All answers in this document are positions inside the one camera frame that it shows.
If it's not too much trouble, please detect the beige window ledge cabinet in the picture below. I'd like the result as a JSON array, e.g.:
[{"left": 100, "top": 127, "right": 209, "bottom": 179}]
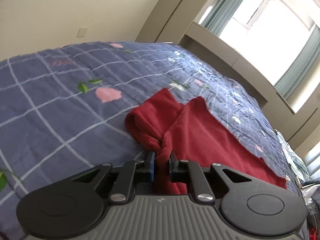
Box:
[{"left": 179, "top": 22, "right": 295, "bottom": 115}]

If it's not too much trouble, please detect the red knit garment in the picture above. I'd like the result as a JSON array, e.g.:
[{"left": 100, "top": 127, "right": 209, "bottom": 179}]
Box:
[{"left": 125, "top": 88, "right": 287, "bottom": 194}]

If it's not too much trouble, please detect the blue-grey left curtain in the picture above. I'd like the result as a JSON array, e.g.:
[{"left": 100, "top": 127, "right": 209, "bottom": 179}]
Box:
[{"left": 201, "top": 0, "right": 243, "bottom": 37}]

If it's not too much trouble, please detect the blue floral plaid bedspread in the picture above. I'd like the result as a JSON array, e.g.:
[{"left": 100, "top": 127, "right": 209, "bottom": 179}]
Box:
[{"left": 1, "top": 42, "right": 297, "bottom": 239}]

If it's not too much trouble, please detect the bright window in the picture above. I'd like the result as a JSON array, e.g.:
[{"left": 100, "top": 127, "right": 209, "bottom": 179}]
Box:
[{"left": 220, "top": 0, "right": 319, "bottom": 85}]

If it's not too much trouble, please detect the clutter pile beside bed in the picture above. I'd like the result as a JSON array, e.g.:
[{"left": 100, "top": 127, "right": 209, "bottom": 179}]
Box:
[{"left": 295, "top": 177, "right": 319, "bottom": 239}]

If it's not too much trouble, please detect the blue-grey curtain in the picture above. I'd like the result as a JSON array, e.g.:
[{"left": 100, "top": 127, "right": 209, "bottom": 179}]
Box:
[
  {"left": 274, "top": 25, "right": 319, "bottom": 100},
  {"left": 201, "top": 0, "right": 243, "bottom": 37}
]

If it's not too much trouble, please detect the white wall switch plate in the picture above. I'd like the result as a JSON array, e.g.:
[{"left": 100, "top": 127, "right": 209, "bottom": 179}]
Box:
[{"left": 77, "top": 27, "right": 88, "bottom": 37}]

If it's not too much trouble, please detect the beige tall wardrobe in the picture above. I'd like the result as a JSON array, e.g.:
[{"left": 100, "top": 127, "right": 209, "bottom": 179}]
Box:
[{"left": 136, "top": 0, "right": 217, "bottom": 44}]

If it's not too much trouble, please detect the blue-grey right curtain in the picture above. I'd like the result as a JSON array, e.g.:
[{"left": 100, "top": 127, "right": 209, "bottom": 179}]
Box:
[{"left": 274, "top": 25, "right": 319, "bottom": 100}]

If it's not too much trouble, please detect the light blue folded cloth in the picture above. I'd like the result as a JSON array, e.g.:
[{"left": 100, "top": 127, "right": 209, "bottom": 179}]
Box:
[{"left": 276, "top": 130, "right": 310, "bottom": 181}]

